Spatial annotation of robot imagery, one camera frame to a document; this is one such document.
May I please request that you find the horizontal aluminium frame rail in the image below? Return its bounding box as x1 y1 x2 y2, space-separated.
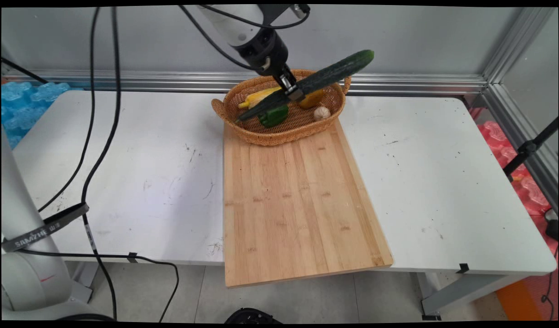
1 68 488 97

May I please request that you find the black power adapter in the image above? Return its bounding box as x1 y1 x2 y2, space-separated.
544 209 559 242

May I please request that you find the thin black floor cable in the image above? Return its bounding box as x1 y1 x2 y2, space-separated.
15 248 180 322

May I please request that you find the blue foam mat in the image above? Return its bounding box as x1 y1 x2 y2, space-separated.
1 81 73 149

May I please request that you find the black velcro cable strap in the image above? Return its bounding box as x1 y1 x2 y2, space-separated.
1 202 90 253

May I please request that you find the green bell pepper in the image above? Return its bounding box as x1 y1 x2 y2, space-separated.
257 104 289 128

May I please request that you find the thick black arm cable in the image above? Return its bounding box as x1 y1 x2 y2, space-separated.
80 6 122 321

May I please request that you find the long dark green cucumber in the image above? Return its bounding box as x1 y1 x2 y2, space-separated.
236 50 375 122

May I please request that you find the woven wicker basket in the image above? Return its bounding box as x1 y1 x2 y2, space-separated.
211 67 352 147

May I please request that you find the yellow corn cob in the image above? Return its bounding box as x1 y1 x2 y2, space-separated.
238 87 282 110

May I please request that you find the black diagonal cable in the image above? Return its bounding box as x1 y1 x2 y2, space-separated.
1 56 49 85

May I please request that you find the black round object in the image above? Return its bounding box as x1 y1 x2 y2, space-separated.
224 308 283 324

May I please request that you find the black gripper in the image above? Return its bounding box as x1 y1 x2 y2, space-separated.
236 29 306 103

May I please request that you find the thin black hanging cable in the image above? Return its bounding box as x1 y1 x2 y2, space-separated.
37 6 102 214

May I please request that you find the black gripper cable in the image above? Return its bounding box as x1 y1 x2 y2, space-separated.
178 5 311 72

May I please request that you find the slanted aluminium frame post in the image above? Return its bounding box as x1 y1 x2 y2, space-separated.
482 7 559 212

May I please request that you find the grey table leg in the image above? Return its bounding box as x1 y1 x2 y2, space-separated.
69 261 100 304
416 272 531 320

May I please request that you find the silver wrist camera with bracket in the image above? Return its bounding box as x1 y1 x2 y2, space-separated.
259 5 311 26

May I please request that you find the red foam mat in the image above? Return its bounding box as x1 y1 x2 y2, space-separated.
471 107 559 218

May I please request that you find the black tripod leg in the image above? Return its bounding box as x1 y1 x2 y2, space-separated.
503 117 559 183

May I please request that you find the orange bell pepper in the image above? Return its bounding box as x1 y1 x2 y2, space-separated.
299 89 326 110

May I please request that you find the bamboo cutting board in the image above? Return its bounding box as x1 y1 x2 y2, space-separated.
223 118 394 288

